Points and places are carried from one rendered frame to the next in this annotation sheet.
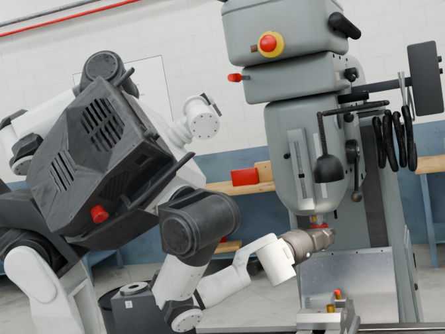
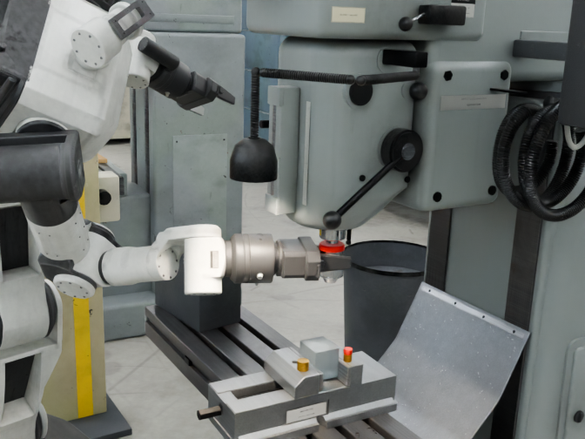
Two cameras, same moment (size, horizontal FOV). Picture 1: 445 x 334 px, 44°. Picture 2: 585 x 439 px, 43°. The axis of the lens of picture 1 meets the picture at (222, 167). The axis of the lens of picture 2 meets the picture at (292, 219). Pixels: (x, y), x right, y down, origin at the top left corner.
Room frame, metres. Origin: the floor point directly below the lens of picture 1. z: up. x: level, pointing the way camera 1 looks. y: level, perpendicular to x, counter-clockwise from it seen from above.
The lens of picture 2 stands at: (0.47, -0.97, 1.66)
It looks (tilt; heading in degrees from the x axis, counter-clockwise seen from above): 15 degrees down; 38
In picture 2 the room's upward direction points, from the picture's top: 2 degrees clockwise
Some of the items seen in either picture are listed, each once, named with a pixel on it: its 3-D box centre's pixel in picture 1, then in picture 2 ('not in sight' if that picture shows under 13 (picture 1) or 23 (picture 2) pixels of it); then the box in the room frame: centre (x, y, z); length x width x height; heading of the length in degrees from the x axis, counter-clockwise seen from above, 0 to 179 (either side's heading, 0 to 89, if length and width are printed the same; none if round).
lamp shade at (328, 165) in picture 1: (327, 167); (253, 157); (1.30, -0.25, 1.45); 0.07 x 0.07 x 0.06
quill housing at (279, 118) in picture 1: (308, 154); (339, 131); (1.53, -0.24, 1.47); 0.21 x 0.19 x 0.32; 70
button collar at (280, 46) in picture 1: (271, 44); not in sight; (1.31, -0.16, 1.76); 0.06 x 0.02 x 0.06; 70
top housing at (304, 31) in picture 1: (290, 31); not in sight; (1.54, -0.25, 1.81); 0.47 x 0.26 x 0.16; 160
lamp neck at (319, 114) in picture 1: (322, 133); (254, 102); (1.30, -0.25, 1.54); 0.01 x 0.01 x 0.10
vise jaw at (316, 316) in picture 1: (320, 319); (292, 371); (1.48, -0.20, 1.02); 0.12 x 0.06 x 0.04; 67
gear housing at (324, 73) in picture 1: (299, 78); (365, 6); (1.56, -0.26, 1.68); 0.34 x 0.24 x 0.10; 160
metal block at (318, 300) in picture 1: (322, 305); (319, 358); (1.53, -0.22, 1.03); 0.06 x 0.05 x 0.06; 67
